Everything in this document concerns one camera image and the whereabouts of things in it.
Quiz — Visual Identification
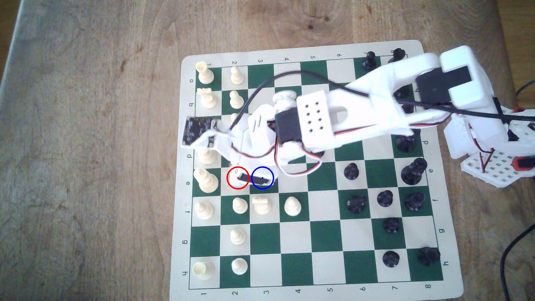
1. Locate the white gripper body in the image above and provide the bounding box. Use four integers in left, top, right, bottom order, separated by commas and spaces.
244, 105, 278, 160

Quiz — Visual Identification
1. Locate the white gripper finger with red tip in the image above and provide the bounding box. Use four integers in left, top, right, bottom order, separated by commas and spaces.
223, 142, 251, 178
251, 157, 278, 180

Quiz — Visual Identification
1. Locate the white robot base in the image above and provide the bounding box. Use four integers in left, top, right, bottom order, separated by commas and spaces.
443, 105, 535, 160

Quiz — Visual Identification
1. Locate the tall white king chess piece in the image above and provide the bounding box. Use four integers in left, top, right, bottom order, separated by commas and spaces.
194, 168, 219, 194

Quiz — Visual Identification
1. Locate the white knight chess piece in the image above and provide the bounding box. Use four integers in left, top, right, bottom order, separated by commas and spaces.
197, 87, 218, 109
253, 197, 272, 215

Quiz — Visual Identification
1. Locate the white bishop chess piece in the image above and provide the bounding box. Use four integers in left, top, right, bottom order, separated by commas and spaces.
195, 201, 214, 221

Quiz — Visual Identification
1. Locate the green and white chess mat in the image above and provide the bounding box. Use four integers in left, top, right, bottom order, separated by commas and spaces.
169, 40, 465, 301

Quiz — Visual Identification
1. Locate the white rook chess piece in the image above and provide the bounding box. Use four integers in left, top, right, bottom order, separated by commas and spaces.
196, 61, 215, 84
193, 262, 213, 281

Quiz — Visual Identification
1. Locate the tall black king chess piece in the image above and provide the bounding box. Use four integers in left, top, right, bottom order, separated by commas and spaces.
400, 157, 428, 186

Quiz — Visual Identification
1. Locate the black bishop chess piece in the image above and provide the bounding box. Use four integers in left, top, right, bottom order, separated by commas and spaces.
404, 192, 426, 211

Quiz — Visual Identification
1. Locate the white perforated mounting plate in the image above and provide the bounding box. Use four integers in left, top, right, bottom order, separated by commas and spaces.
460, 150, 535, 187

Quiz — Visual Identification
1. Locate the red white black servo wire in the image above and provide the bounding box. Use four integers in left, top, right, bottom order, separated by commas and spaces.
274, 140, 324, 178

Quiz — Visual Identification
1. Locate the black wrist camera board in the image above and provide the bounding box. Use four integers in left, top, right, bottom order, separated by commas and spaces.
181, 116, 218, 149

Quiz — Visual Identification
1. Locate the long black camera cable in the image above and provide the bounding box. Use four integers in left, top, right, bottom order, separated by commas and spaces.
229, 70, 535, 128

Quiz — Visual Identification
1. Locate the thick black cable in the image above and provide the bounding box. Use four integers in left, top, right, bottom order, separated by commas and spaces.
500, 224, 535, 301

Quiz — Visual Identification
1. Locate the thin black cable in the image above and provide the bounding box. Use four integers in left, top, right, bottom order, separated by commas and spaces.
515, 81, 535, 102

